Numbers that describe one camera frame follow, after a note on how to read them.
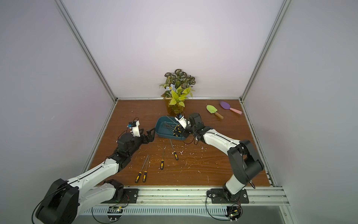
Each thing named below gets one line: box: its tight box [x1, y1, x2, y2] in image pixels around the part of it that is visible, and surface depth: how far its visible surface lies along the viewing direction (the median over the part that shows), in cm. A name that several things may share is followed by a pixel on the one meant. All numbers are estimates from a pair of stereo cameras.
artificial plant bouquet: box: [158, 69, 196, 107], surface depth 101 cm
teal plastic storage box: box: [155, 115, 187, 141], surface depth 99 cm
